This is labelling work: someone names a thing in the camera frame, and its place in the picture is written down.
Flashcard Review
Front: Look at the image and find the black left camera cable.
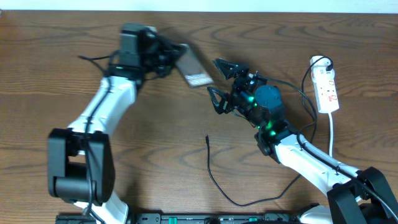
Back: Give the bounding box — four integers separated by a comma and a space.
77, 51, 122, 223

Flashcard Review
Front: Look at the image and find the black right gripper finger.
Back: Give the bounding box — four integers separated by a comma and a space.
213, 58, 249, 80
206, 86, 232, 114

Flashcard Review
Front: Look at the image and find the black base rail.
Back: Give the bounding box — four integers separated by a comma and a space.
55, 212, 299, 224

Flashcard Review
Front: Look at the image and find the black charger cable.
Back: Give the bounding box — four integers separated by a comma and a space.
205, 55, 334, 208

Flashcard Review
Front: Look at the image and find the white power strip cord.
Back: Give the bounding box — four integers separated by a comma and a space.
328, 112, 334, 159

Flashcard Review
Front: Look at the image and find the white power strip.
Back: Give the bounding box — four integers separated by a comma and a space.
310, 55, 340, 114

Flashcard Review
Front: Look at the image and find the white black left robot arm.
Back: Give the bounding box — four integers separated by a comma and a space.
47, 24, 189, 223

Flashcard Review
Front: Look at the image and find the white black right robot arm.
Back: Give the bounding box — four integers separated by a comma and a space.
207, 58, 397, 223

